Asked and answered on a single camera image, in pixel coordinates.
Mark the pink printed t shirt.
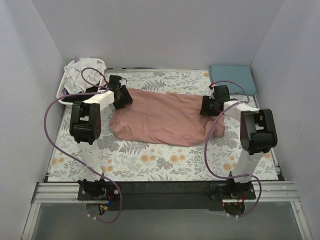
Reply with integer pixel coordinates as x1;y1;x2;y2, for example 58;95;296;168
109;88;226;147

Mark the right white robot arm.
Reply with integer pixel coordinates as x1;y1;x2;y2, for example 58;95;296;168
199;83;278;185

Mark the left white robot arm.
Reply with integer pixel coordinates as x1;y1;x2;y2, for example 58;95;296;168
69;75;133;182

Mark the black garment in basket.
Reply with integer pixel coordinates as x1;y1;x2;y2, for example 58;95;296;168
61;86;98;104

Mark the folded teal t shirt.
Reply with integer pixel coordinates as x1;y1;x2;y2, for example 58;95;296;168
209;65;256;96

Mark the white crumpled garment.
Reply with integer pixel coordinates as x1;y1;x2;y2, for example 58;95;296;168
63;57;106;94

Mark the floral table mat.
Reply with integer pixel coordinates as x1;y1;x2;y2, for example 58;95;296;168
47;70;242;182

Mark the white laundry basket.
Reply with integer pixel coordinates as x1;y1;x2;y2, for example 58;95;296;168
56;58;107;109

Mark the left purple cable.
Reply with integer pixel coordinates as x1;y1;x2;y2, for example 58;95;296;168
44;67;124;224

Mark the purple cable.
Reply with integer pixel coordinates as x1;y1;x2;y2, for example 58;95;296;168
204;80;262;219
44;67;124;224

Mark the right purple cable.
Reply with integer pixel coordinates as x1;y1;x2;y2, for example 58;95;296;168
204;80;262;219

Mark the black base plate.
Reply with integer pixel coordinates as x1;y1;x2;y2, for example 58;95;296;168
77;179;257;211

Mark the aluminium frame rail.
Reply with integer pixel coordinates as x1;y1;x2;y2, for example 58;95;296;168
31;181;300;203

